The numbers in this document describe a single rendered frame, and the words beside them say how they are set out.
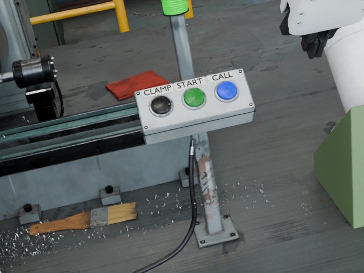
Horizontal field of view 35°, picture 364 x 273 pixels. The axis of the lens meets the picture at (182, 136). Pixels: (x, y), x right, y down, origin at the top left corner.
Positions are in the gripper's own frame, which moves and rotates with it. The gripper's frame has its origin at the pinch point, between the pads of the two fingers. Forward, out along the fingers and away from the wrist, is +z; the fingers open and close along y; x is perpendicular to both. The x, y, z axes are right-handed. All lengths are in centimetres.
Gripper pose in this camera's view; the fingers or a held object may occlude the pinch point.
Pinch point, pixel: (313, 41)
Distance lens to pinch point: 81.9
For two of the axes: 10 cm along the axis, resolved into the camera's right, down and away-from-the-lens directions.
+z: 0.3, 4.2, 9.1
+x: 2.3, 8.8, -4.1
